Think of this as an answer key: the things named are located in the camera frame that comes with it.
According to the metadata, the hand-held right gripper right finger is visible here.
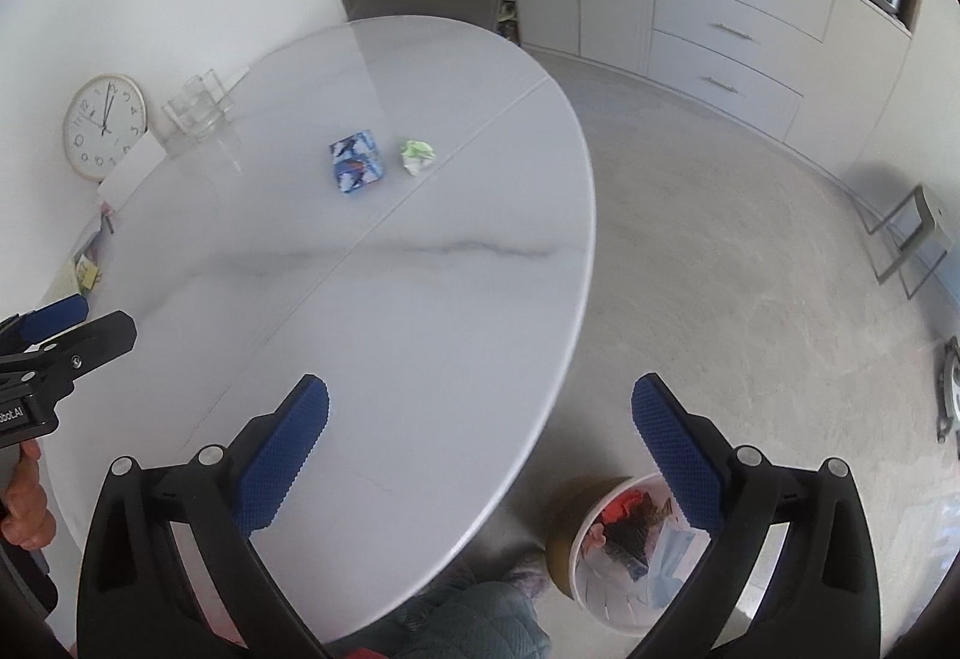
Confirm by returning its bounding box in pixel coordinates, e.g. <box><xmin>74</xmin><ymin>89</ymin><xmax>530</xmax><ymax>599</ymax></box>
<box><xmin>626</xmin><ymin>372</ymin><xmax>882</xmax><ymax>659</ymax></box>

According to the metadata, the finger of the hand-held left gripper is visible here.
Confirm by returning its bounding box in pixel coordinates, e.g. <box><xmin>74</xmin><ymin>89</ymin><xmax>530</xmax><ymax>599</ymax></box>
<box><xmin>0</xmin><ymin>309</ymin><xmax>138</xmax><ymax>399</ymax></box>
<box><xmin>0</xmin><ymin>295</ymin><xmax>89</xmax><ymax>350</ymax></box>

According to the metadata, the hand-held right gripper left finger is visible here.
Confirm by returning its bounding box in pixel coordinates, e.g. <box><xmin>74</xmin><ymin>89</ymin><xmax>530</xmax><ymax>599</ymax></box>
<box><xmin>75</xmin><ymin>374</ymin><xmax>331</xmax><ymax>659</ymax></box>

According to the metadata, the red wrapper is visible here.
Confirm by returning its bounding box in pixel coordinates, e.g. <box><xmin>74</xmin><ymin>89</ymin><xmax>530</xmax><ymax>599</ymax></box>
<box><xmin>600</xmin><ymin>490</ymin><xmax>650</xmax><ymax>525</ymax></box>

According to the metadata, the blue face mask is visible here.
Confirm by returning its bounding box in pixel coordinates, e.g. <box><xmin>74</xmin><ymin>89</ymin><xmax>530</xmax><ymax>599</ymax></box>
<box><xmin>645</xmin><ymin>524</ymin><xmax>710</xmax><ymax>611</ymax></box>

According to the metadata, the white trash bin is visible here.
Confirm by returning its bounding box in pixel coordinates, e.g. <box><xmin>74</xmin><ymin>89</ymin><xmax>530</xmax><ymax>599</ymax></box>
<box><xmin>544</xmin><ymin>474</ymin><xmax>740</xmax><ymax>634</ymax></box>

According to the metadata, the blue white packet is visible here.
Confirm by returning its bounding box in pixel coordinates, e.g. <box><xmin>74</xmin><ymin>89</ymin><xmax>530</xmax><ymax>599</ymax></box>
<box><xmin>328</xmin><ymin>130</ymin><xmax>385</xmax><ymax>199</ymax></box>

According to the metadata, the green white paper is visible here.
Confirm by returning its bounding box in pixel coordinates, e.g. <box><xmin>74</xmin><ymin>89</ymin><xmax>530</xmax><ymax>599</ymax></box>
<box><xmin>397</xmin><ymin>138</ymin><xmax>438</xmax><ymax>176</ymax></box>

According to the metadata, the person's left hand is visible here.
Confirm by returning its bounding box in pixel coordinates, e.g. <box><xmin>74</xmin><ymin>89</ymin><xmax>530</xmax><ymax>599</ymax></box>
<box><xmin>0</xmin><ymin>438</ymin><xmax>58</xmax><ymax>552</ymax></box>

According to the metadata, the white box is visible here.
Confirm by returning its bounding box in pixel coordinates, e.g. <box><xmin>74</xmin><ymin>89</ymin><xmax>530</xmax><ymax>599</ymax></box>
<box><xmin>97</xmin><ymin>134</ymin><xmax>167</xmax><ymax>204</ymax></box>

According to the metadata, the clear square glass container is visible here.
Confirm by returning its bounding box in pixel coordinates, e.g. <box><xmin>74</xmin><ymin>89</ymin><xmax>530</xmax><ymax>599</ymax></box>
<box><xmin>161</xmin><ymin>70</ymin><xmax>235</xmax><ymax>142</ymax></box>

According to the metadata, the teal quilted jacket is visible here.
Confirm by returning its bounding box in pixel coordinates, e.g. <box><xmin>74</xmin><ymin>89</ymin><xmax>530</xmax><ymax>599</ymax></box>
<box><xmin>390</xmin><ymin>580</ymin><xmax>552</xmax><ymax>659</ymax></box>

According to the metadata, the grey metal stand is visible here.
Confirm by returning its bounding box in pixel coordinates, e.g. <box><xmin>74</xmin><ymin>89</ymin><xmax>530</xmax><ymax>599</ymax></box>
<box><xmin>934</xmin><ymin>340</ymin><xmax>960</xmax><ymax>443</ymax></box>

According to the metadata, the white drawer cabinet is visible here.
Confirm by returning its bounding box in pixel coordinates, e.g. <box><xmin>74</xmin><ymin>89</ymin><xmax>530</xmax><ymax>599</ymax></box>
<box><xmin>645</xmin><ymin>0</ymin><xmax>916</xmax><ymax>145</ymax></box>

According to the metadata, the round wall clock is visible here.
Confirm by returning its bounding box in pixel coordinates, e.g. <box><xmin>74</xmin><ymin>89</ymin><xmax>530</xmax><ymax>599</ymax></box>
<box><xmin>62</xmin><ymin>74</ymin><xmax>149</xmax><ymax>182</ymax></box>

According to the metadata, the metal frame stool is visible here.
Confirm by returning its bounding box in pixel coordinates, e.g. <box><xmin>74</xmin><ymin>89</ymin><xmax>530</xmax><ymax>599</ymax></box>
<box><xmin>862</xmin><ymin>183</ymin><xmax>960</xmax><ymax>304</ymax></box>

